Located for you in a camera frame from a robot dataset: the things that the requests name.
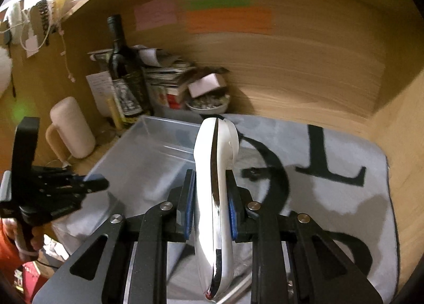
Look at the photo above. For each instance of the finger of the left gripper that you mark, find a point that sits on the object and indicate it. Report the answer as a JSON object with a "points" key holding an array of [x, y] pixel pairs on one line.
{"points": [[94, 183]]}

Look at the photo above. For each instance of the orange sticky note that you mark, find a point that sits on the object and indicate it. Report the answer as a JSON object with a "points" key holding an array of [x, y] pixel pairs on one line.
{"points": [[251, 20]]}

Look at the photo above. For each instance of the white handheld massager device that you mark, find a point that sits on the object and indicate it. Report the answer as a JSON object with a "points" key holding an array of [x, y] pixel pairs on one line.
{"points": [[215, 152]]}

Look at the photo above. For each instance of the cream mug with handle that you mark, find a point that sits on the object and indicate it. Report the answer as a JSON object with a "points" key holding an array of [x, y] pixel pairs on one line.
{"points": [[69, 131]]}

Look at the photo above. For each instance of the grey lettered desk mat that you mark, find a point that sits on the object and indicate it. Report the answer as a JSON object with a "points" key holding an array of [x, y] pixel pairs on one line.
{"points": [[341, 181]]}

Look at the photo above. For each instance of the small yellow tube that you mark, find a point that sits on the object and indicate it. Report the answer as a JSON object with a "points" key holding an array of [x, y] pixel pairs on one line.
{"points": [[114, 113]]}

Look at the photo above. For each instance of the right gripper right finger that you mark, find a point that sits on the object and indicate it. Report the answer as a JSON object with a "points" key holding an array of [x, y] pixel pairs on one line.
{"points": [[261, 228]]}

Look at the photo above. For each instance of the pink sticky note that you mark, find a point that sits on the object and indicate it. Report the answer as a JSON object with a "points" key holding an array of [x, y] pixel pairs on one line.
{"points": [[155, 14]]}

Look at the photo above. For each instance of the clear plastic storage bin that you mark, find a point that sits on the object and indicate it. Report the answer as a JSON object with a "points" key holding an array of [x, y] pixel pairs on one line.
{"points": [[142, 167]]}

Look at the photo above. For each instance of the green sticky note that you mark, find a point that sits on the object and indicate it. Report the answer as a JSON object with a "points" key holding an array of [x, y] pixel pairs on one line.
{"points": [[199, 5]]}

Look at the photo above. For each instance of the white folded card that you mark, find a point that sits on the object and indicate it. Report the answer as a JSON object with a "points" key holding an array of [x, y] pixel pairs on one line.
{"points": [[206, 84]]}

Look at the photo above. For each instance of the white bowl of trinkets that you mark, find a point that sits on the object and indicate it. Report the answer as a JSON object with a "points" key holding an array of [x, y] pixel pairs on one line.
{"points": [[209, 104]]}

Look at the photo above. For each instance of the dark elephant-label wine bottle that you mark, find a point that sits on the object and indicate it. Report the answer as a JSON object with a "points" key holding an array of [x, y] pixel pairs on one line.
{"points": [[128, 84]]}

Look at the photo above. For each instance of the stack of books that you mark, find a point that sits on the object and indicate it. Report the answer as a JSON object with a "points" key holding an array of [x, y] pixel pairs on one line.
{"points": [[167, 76]]}

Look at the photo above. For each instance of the white handwritten paper note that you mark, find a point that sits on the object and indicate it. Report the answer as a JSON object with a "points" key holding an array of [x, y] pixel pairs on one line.
{"points": [[101, 88]]}

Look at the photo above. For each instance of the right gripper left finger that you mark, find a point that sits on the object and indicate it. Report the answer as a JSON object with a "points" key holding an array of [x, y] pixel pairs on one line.
{"points": [[169, 221]]}

